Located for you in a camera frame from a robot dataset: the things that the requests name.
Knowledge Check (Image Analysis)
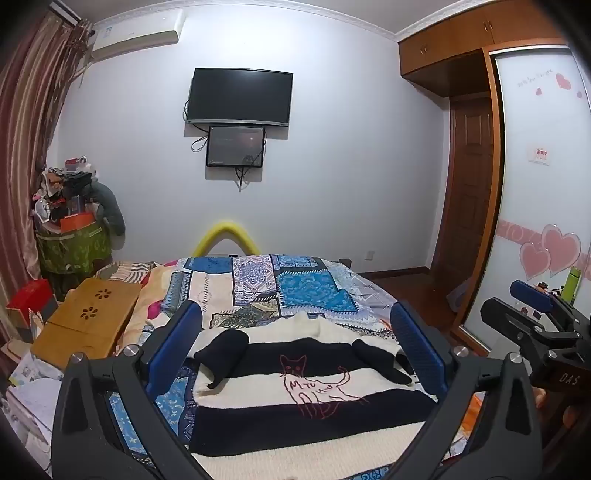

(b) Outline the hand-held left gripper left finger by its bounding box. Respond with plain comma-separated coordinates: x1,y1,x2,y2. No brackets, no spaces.
50,300,222,480

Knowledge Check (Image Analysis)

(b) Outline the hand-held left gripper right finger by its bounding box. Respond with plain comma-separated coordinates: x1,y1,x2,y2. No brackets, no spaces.
388,301,543,480

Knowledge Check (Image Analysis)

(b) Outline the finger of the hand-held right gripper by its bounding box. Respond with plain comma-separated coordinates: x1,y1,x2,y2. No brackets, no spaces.
480,298,546,354
509,279,561,315

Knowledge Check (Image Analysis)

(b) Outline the black white striped sweater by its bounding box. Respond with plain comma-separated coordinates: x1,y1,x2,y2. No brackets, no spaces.
187,311,444,480

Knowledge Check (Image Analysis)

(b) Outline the green bottle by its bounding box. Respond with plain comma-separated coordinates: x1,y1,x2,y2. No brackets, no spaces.
560,266,582,304

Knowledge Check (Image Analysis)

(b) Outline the yellow pink printed blanket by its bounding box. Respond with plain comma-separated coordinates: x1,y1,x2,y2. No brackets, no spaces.
117,263,185,344

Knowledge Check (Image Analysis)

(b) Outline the grey cross-patterned bed sheet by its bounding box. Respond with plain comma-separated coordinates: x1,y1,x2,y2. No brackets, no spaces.
332,261,403,326

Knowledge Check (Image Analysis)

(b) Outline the orange yellow plush blanket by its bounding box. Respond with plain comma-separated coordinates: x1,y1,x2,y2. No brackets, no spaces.
450,392,485,467

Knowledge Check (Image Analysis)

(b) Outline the striped beige cloth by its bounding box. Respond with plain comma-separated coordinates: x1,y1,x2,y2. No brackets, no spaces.
96,261,157,283

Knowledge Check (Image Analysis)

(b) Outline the wooden lap desk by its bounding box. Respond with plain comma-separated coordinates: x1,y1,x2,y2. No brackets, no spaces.
31,278,143,370

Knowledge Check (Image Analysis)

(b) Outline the wooden wardrobe with white doors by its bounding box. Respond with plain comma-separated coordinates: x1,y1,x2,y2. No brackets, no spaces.
450,42,591,357

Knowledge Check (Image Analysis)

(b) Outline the brown wooden door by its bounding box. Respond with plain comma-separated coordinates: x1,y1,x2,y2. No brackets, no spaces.
433,93,498,274

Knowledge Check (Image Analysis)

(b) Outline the yellow foam arch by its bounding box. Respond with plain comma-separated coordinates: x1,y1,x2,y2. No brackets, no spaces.
191,220,260,258

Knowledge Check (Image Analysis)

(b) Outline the blue patchwork bed sheet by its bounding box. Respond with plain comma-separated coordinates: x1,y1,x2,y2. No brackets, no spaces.
106,253,407,480

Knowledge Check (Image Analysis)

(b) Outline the green fabric storage bin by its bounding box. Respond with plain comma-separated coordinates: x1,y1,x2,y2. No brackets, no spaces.
36,220,112,278

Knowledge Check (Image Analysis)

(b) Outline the red box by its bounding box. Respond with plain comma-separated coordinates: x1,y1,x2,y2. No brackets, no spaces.
6,278,59,325

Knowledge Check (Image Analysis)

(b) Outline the pile of papers and boxes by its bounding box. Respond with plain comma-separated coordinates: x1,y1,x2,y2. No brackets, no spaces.
0,323,65,467

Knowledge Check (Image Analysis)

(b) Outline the heap of clutter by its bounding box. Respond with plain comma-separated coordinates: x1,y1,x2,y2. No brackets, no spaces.
30,156,100,232

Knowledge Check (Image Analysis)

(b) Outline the small black monitor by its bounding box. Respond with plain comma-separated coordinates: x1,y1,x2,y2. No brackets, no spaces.
205,125,267,168

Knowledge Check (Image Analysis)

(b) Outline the striped brown curtain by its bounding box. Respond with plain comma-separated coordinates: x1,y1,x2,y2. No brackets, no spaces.
0,11,95,324

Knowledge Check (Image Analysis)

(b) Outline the wooden overhead cabinet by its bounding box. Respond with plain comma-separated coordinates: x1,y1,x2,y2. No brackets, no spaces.
397,0,575,99

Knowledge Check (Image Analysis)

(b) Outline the white air conditioner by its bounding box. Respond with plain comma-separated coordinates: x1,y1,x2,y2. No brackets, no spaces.
90,10,186,62

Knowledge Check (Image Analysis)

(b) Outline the black wall television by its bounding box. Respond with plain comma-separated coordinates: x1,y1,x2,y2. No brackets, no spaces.
185,67,294,127

